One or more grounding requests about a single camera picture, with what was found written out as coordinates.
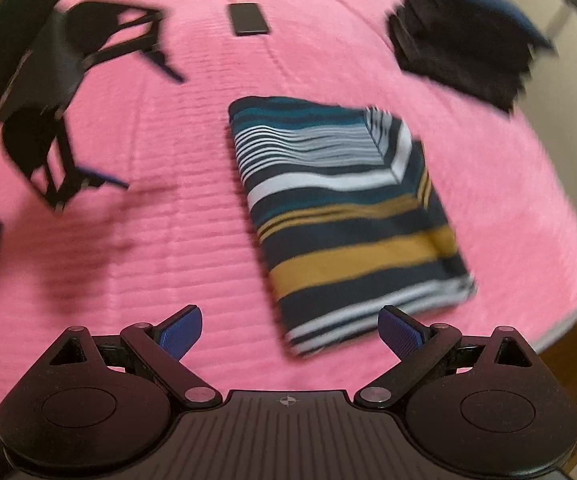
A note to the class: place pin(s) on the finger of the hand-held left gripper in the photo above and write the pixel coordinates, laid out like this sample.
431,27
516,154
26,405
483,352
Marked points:
71,175
156,25

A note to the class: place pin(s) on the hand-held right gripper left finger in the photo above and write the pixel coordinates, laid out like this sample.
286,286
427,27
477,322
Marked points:
183,334

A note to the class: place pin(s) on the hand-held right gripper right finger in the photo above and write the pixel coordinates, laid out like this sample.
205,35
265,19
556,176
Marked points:
401,334

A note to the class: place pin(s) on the striped knit shirt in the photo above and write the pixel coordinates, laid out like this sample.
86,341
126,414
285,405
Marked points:
348,220

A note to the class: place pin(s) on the pile of dark clothes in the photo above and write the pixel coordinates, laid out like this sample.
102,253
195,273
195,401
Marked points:
458,55

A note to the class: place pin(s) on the black smartphone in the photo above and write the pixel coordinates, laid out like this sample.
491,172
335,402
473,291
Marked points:
248,19

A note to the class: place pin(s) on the pink fleece blanket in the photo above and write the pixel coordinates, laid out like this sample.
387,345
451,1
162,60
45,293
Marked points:
168,160

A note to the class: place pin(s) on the beige sofa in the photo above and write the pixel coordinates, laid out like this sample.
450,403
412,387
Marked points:
568,110

